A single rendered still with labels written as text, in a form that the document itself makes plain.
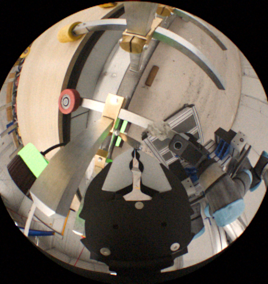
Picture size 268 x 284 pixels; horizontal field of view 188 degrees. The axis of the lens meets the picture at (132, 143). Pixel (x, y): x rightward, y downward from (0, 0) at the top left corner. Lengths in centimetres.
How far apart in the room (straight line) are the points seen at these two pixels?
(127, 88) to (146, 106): 74
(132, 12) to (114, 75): 42
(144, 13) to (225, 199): 31
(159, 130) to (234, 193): 27
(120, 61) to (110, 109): 38
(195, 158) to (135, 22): 31
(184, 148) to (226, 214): 19
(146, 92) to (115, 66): 69
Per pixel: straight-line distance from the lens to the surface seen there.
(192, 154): 23
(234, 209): 21
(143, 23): 18
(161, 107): 118
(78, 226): 33
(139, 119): 26
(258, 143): 273
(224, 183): 21
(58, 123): 35
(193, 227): 58
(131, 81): 42
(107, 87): 52
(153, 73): 112
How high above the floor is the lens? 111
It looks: 60 degrees down
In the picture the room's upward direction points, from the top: 179 degrees counter-clockwise
